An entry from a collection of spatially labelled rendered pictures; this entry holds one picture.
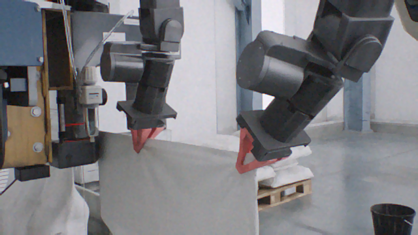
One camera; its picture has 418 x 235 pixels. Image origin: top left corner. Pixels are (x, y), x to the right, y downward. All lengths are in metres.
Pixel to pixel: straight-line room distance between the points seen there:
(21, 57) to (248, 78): 0.32
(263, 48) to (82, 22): 0.56
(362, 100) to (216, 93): 3.70
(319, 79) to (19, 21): 0.41
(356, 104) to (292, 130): 8.92
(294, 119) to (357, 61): 0.11
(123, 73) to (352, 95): 8.87
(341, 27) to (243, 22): 6.50
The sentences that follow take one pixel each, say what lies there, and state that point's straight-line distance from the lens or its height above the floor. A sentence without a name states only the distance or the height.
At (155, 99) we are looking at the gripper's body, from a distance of 0.79.
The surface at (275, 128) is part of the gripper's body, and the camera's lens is 0.56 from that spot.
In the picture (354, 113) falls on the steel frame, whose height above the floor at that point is 0.38.
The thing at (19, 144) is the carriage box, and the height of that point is 1.07.
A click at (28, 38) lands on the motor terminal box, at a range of 0.66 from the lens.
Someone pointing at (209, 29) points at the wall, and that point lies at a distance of 6.59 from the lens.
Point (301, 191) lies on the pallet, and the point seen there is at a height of 0.04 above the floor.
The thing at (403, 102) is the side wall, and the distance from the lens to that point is 9.28.
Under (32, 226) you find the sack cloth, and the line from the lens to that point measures 1.26.
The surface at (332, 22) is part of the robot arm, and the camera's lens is 0.52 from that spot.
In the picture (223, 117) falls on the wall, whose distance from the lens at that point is 6.74.
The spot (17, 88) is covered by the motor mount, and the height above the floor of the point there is 1.18.
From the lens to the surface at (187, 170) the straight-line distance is 0.74.
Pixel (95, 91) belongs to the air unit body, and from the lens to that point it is 0.90.
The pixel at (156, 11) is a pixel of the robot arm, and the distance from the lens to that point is 0.74.
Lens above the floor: 1.19
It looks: 5 degrees down
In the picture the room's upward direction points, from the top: 1 degrees counter-clockwise
